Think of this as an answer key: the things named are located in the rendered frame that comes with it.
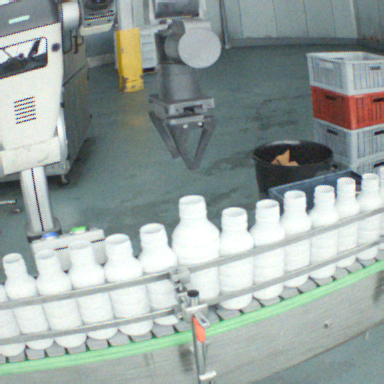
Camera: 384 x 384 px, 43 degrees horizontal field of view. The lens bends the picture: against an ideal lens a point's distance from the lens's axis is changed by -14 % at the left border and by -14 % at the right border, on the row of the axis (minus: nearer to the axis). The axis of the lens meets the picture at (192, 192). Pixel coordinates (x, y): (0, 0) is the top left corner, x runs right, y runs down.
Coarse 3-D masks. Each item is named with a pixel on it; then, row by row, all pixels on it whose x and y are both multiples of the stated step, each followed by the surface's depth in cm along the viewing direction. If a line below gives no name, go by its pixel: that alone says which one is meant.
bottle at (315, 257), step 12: (324, 192) 90; (324, 204) 87; (312, 216) 89; (324, 216) 88; (336, 216) 88; (312, 228) 89; (312, 240) 90; (324, 240) 89; (336, 240) 90; (312, 252) 91; (324, 252) 90; (336, 252) 92; (312, 264) 91; (312, 276) 92; (324, 276) 91
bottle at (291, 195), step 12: (288, 192) 89; (300, 192) 88; (288, 204) 87; (300, 204) 86; (288, 216) 87; (300, 216) 87; (288, 228) 87; (300, 228) 86; (288, 252) 88; (300, 252) 88; (288, 264) 89; (300, 264) 89; (300, 276) 90
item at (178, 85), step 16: (160, 64) 73; (176, 64) 71; (160, 80) 73; (176, 80) 72; (192, 80) 73; (160, 96) 74; (176, 96) 73; (192, 96) 73; (208, 96) 74; (176, 112) 71
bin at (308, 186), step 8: (320, 176) 154; (328, 176) 155; (336, 176) 156; (344, 176) 157; (352, 176) 157; (360, 176) 152; (288, 184) 150; (296, 184) 151; (304, 184) 152; (312, 184) 153; (320, 184) 154; (328, 184) 156; (336, 184) 157; (272, 192) 146; (280, 192) 150; (304, 192) 153; (312, 192) 154; (336, 192) 158; (280, 200) 143; (312, 200) 155; (280, 208) 144; (312, 208) 156
